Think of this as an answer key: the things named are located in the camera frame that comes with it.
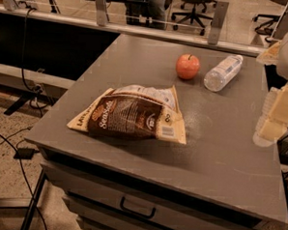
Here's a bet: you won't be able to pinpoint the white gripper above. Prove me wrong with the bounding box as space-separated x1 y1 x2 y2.
253 32 288 148

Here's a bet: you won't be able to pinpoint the red apple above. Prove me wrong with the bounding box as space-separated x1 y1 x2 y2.
176 54 201 79

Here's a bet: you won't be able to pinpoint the brown sea salt chip bag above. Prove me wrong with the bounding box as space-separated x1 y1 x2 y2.
67 84 187 144

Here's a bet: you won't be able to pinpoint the clear plastic water bottle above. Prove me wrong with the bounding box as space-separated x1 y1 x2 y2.
204 55 244 92

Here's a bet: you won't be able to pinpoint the seated person legs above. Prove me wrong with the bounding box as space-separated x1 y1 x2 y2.
125 0 169 30

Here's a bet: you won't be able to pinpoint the grey drawer cabinet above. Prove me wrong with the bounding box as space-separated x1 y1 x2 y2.
36 153 271 230

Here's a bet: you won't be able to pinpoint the black power adapter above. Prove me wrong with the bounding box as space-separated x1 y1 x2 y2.
14 148 36 159

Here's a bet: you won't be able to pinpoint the black drawer handle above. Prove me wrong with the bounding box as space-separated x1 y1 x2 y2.
119 197 157 219

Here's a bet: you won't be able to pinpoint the black hanging cable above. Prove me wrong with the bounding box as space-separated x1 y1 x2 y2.
17 6 59 110

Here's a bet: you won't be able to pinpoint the black floor cable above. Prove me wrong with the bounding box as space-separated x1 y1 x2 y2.
0 124 55 230

